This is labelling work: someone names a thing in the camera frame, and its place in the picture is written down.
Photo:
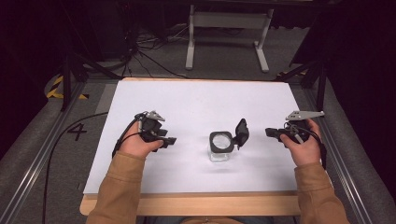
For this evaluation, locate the yellow black striped tape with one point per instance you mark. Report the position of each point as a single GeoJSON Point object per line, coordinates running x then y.
{"type": "Point", "coordinates": [56, 90]}

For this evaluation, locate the clear jar with black lid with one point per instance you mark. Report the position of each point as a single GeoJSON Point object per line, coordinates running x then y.
{"type": "Point", "coordinates": [224, 142]}

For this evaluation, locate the aluminium rail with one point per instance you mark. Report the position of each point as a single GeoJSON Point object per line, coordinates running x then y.
{"type": "Point", "coordinates": [341, 161]}
{"type": "Point", "coordinates": [37, 161]}

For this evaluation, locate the person's left hand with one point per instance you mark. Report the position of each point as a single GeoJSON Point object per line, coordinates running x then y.
{"type": "Point", "coordinates": [137, 144]}

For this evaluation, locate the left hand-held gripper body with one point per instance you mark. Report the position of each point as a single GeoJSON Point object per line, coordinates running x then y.
{"type": "Point", "coordinates": [150, 127]}

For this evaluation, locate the black tripod stand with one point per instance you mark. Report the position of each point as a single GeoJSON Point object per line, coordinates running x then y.
{"type": "Point", "coordinates": [320, 87]}
{"type": "Point", "coordinates": [67, 84]}

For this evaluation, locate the person's right hand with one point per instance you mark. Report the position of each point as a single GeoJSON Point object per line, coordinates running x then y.
{"type": "Point", "coordinates": [303, 151]}

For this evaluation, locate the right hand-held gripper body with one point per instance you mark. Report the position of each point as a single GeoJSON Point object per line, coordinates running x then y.
{"type": "Point", "coordinates": [298, 124]}

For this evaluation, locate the white table mat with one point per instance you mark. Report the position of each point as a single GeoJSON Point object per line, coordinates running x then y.
{"type": "Point", "coordinates": [193, 102]}

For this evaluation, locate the white metal stand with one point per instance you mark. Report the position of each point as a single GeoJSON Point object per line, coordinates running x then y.
{"type": "Point", "coordinates": [229, 19]}

